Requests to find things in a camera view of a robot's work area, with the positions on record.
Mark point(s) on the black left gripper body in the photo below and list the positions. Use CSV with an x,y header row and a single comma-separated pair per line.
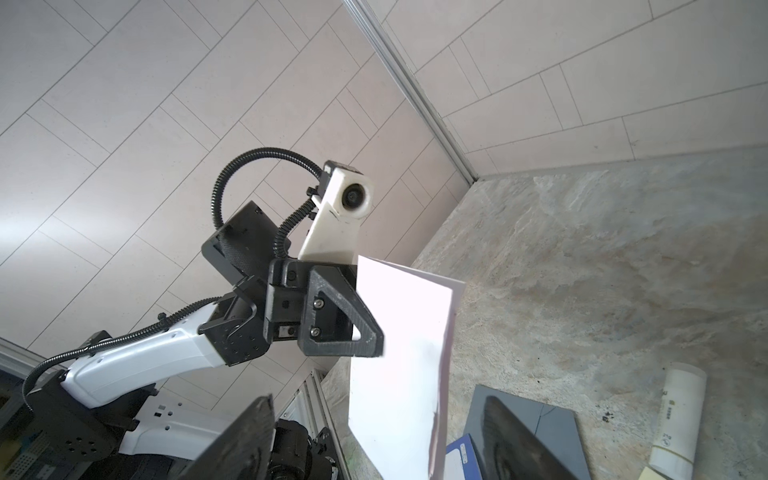
x,y
285,299

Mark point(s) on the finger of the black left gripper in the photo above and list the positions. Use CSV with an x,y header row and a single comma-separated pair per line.
x,y
335,320

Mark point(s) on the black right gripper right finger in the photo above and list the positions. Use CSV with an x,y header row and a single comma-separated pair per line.
x,y
512,451

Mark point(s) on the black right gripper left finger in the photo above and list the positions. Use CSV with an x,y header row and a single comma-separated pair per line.
x,y
243,450

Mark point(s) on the white letter paper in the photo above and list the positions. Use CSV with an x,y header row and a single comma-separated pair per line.
x,y
398,402

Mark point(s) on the white glue stick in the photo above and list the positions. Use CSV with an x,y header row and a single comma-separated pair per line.
x,y
674,446

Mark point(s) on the cream yellow envelope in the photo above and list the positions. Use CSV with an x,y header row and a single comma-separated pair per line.
x,y
649,474

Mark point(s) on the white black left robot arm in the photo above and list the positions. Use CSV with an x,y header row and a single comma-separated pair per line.
x,y
100,399

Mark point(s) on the grey envelope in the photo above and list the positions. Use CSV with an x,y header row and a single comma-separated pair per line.
x,y
555,427

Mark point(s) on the blue floral notepad card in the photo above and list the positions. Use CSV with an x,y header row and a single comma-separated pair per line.
x,y
461,462

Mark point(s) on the metal corner profile left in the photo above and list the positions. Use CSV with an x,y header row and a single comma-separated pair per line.
x,y
364,17

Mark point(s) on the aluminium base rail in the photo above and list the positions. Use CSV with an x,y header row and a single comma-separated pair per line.
x,y
308,407

